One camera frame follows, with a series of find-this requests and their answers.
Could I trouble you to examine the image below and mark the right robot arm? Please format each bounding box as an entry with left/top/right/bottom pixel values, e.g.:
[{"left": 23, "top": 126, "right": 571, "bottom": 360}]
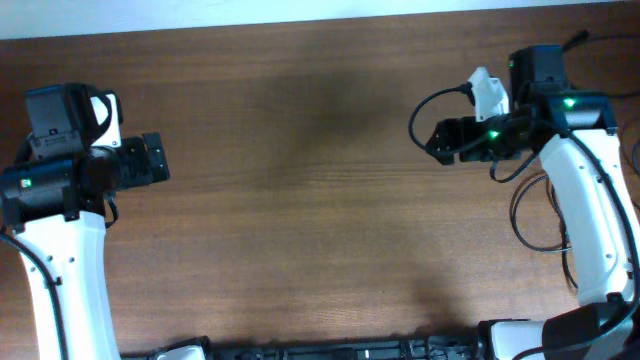
[{"left": 421, "top": 45, "right": 639, "bottom": 359}]

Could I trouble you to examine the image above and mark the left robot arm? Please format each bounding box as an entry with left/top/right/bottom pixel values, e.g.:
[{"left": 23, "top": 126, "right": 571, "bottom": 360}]
[{"left": 1, "top": 83, "right": 170, "bottom": 359}]

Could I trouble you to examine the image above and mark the right camera black cable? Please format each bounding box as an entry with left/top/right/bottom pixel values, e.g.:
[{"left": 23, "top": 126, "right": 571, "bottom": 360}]
[{"left": 408, "top": 82, "right": 640, "bottom": 360}]

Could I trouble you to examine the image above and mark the camera black cable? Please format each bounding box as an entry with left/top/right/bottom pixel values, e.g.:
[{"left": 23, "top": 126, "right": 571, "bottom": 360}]
[
  {"left": 0, "top": 232, "right": 69, "bottom": 360},
  {"left": 408, "top": 82, "right": 640, "bottom": 360}
]

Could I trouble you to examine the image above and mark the left camera black cable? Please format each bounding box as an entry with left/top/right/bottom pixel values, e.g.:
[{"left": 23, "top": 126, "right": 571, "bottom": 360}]
[{"left": 0, "top": 232, "right": 69, "bottom": 360}]

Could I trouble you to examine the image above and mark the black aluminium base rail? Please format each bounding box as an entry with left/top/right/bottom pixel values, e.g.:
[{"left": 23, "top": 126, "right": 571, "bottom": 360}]
[{"left": 119, "top": 319, "right": 546, "bottom": 360}]

